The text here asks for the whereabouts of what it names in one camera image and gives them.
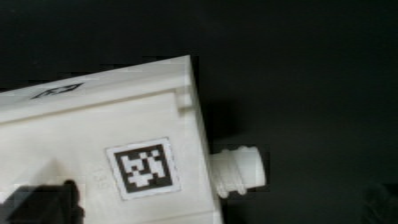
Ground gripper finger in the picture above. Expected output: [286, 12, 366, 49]
[0, 180, 85, 224]

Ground white cabinet body box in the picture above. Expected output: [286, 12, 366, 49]
[0, 57, 266, 224]

